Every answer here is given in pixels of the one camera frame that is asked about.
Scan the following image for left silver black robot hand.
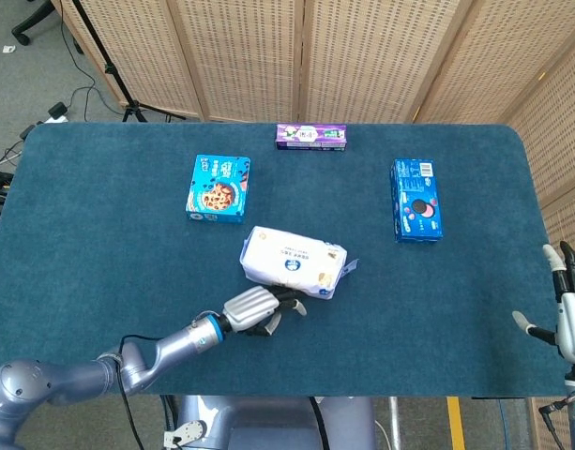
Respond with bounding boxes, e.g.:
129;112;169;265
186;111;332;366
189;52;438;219
221;284;309;338

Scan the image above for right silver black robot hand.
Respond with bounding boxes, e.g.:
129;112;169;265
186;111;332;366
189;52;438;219
511;240;575;366

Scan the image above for white snack bag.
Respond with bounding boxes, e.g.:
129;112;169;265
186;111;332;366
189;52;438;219
239;225;359;301

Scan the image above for silver robot torso base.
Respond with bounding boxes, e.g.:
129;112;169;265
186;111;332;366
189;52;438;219
162;395;378;450

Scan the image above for light blue cookie box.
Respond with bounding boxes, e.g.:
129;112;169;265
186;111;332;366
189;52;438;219
185;154;251;225

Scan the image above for blue felt table mat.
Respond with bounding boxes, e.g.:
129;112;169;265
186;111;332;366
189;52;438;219
0;121;569;399

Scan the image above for yellow floor tape strip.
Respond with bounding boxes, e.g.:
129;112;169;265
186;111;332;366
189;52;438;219
446;397;467;450

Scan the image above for metal table leg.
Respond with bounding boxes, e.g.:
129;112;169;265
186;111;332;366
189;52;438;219
387;397;403;450

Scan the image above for purple snack box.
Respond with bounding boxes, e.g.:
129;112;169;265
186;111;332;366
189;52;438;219
274;123;349;152

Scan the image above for dark blue oreo box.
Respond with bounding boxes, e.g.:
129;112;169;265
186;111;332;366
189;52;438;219
389;157;445;244

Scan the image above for black tripod stand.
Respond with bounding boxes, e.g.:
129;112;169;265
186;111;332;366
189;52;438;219
70;0;188;124

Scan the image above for black office chair base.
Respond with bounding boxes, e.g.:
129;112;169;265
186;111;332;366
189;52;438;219
10;0;58;47

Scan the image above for black floor cable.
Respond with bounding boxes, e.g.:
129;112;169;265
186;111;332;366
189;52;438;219
56;0;124;123

